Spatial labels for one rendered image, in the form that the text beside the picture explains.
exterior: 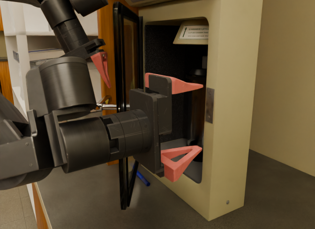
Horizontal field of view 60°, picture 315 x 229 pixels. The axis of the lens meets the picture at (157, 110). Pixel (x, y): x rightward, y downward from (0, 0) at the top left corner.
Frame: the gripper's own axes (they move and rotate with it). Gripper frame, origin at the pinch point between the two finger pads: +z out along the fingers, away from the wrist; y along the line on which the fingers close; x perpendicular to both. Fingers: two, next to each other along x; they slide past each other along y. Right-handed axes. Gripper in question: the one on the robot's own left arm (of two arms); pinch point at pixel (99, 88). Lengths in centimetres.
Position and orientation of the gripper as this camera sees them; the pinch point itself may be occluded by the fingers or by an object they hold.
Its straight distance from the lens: 60.3
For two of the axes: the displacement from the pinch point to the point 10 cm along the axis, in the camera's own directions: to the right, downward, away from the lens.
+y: -9.0, 4.1, 1.4
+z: 4.3, 8.8, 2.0
